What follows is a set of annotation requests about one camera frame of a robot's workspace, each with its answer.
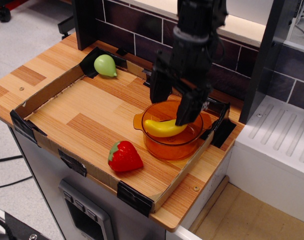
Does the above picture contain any dark vertical post left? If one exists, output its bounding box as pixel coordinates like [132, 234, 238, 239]
[72, 0, 104, 50]

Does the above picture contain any grey toy oven front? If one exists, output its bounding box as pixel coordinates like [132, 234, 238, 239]
[58, 179, 114, 240]

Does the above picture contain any yellow toy banana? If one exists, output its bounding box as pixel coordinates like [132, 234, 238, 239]
[143, 119, 187, 138]

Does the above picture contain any black floor cable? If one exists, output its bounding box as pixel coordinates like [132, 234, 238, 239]
[0, 154, 32, 206]

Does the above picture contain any white toy sink drainboard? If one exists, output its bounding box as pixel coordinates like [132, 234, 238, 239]
[234, 94, 304, 176]

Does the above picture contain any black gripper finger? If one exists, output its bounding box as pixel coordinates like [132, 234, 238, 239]
[150, 69, 172, 103]
[175, 87, 213, 126]

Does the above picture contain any dark vertical post right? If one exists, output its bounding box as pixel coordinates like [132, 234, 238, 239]
[239, 0, 299, 124]

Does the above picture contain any orange transparent plastic pot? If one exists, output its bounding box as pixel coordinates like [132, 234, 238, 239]
[133, 100, 212, 160]

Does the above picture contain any red toy strawberry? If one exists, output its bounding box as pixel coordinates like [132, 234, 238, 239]
[108, 140, 143, 172]

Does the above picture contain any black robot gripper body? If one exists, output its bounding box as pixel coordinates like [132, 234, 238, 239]
[153, 31, 219, 89]

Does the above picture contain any green toy pear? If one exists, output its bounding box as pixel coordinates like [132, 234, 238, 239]
[94, 54, 117, 77]

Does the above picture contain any dark vertical post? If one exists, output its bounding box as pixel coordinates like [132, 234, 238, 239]
[72, 0, 104, 50]
[239, 0, 299, 124]

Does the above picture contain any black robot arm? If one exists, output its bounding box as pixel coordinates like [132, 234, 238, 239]
[150, 0, 228, 126]

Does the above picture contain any cardboard fence with black tape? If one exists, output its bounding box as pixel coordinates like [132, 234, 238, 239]
[10, 48, 235, 216]

